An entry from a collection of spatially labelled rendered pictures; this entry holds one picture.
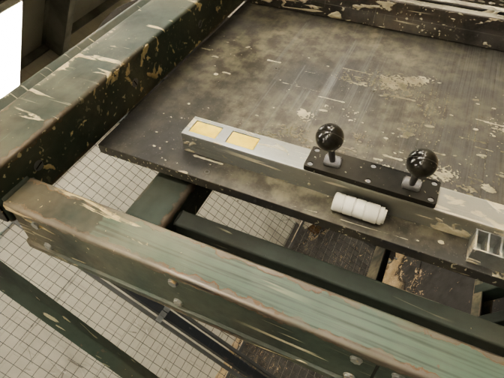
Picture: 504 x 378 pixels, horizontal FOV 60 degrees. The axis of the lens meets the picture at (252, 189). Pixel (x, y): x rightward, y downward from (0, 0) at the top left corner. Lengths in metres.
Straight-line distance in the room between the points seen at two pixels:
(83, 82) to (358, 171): 0.48
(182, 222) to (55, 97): 0.29
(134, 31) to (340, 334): 0.69
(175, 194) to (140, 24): 0.38
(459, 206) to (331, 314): 0.27
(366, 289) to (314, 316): 0.17
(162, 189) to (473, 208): 0.49
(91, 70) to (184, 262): 0.42
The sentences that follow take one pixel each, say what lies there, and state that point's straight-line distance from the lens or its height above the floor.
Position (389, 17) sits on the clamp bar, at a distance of 1.16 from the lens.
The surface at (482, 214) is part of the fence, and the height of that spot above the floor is 1.30.
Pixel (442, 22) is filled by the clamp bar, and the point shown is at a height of 1.42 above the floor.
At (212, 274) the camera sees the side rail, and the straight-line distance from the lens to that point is 0.56.
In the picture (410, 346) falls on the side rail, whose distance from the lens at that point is 0.54.
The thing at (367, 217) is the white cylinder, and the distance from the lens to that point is 0.67.
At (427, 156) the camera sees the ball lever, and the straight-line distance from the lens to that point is 0.57.
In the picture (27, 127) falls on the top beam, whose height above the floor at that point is 1.90.
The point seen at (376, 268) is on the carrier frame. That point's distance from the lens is 2.00.
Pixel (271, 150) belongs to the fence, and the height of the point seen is 1.58.
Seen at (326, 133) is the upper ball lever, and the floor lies 1.56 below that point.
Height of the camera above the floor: 1.66
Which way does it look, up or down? 7 degrees down
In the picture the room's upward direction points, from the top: 53 degrees counter-clockwise
